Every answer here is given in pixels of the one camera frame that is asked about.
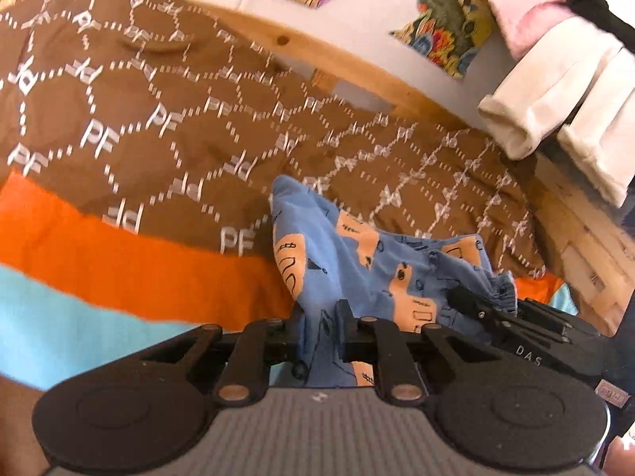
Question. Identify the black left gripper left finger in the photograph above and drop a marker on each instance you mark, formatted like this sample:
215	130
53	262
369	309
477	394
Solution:
229	368

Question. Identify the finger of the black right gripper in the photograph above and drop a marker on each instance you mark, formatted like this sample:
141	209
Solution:
489	314
544	316

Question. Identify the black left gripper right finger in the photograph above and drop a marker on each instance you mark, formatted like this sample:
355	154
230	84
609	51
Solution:
408	367

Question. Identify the blue patterned kids pants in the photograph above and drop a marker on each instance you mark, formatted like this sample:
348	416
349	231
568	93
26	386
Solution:
326	255

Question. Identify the orange blue striped bedsheet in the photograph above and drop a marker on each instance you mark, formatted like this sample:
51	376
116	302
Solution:
80	291

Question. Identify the white hanging garment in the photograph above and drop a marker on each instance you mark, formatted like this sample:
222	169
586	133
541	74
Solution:
577	81

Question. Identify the torn colourful landscape poster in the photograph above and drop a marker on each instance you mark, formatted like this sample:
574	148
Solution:
449	33

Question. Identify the brown PF patterned blanket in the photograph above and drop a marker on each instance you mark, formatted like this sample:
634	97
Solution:
159	103

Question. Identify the pink hanging garment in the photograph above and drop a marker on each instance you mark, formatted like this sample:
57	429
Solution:
522	23

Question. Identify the black hanging garment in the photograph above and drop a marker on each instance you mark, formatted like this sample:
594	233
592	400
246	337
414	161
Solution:
597	11

